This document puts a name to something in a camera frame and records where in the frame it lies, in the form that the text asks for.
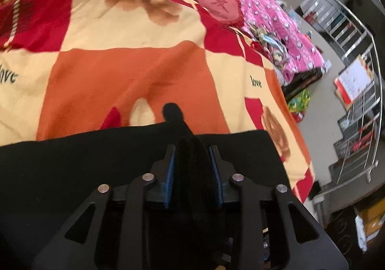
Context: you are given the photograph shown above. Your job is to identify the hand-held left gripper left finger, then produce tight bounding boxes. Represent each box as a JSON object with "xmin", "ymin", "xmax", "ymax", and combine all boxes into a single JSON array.
[{"xmin": 32, "ymin": 144, "xmax": 176, "ymax": 270}]

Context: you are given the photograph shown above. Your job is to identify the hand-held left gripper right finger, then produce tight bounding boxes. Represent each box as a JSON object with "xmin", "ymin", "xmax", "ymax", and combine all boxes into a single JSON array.
[{"xmin": 209, "ymin": 145, "xmax": 346, "ymax": 270}]

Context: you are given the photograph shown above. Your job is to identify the black pants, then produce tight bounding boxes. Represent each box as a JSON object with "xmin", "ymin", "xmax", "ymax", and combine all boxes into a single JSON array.
[{"xmin": 0, "ymin": 102, "xmax": 291, "ymax": 270}]

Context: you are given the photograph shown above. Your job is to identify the red bag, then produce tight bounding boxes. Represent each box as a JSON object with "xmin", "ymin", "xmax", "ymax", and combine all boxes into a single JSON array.
[{"xmin": 290, "ymin": 110, "xmax": 305, "ymax": 124}]

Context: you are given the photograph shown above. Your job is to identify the red orange checkered blanket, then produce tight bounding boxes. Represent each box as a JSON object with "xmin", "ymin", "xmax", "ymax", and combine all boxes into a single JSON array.
[{"xmin": 0, "ymin": 0, "xmax": 316, "ymax": 203}]

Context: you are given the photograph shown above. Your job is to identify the green plastic bag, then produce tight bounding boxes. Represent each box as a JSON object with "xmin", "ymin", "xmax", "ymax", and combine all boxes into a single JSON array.
[{"xmin": 287, "ymin": 88, "xmax": 311, "ymax": 114}]

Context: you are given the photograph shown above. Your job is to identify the colourful patterned cloth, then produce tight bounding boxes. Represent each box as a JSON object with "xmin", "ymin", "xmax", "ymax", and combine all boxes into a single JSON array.
[{"xmin": 248, "ymin": 22, "xmax": 291, "ymax": 70}]

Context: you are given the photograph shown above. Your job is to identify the cardboard box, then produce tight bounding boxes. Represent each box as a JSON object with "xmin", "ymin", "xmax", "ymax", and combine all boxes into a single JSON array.
[{"xmin": 355, "ymin": 201, "xmax": 385, "ymax": 252}]

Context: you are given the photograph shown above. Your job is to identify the pink penguin print blanket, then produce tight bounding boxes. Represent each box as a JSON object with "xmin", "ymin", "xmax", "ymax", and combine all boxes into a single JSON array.
[{"xmin": 224, "ymin": 0, "xmax": 327, "ymax": 78}]

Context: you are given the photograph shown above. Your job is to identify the red heart-shaped pillow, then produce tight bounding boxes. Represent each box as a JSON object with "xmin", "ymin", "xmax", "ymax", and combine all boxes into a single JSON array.
[{"xmin": 191, "ymin": 0, "xmax": 244, "ymax": 27}]

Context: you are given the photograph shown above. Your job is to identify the chrome metal rack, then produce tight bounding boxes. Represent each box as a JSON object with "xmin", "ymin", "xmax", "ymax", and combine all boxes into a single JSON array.
[{"xmin": 302, "ymin": 0, "xmax": 384, "ymax": 185}]

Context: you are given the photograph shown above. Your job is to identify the dark wooden bed frame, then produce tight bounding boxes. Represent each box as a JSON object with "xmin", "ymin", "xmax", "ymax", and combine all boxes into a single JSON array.
[{"xmin": 281, "ymin": 67, "xmax": 324, "ymax": 102}]

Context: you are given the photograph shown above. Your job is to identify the red and white wall calendar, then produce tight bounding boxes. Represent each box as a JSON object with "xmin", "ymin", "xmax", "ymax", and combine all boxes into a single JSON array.
[{"xmin": 334, "ymin": 58, "xmax": 375, "ymax": 105}]

